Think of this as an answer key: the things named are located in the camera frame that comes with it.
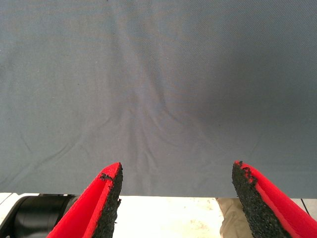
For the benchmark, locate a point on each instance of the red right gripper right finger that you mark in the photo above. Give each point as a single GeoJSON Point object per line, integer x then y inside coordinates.
{"type": "Point", "coordinates": [267, 205]}

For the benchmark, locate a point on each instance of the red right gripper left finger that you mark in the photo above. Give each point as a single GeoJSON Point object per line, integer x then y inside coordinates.
{"type": "Point", "coordinates": [91, 208]}

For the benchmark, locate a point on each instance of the black robot base housing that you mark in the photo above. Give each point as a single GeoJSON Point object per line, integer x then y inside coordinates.
{"type": "Point", "coordinates": [37, 215]}

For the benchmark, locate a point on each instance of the dark grey table cloth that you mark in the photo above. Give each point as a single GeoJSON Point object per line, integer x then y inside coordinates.
{"type": "Point", "coordinates": [148, 74]}

